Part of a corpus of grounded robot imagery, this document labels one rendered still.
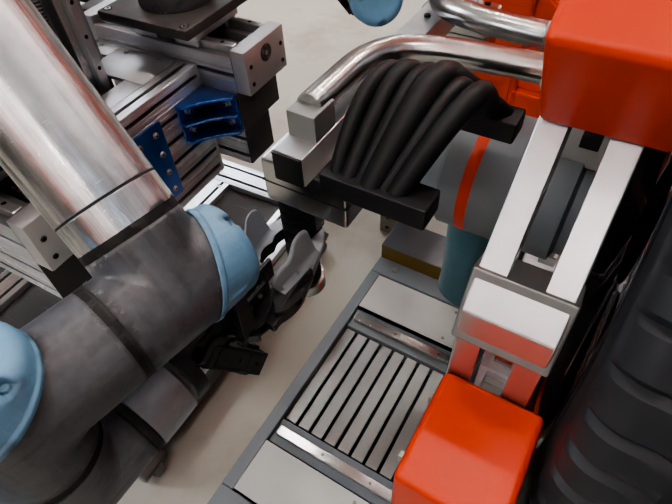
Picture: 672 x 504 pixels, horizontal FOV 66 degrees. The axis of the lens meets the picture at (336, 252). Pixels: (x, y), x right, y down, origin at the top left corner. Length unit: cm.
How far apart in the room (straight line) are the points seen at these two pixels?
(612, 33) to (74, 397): 33
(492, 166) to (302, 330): 102
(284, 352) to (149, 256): 112
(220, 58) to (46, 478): 85
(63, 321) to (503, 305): 26
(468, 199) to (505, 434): 26
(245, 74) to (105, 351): 78
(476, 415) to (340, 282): 120
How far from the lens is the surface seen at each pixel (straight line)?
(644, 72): 26
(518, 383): 38
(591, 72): 27
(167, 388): 43
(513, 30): 55
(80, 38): 109
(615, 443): 32
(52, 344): 34
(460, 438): 38
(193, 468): 136
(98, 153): 35
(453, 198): 56
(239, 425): 137
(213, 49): 109
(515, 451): 39
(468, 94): 37
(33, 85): 35
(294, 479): 122
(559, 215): 54
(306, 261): 52
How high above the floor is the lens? 124
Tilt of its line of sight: 49 degrees down
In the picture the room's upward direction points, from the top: 4 degrees counter-clockwise
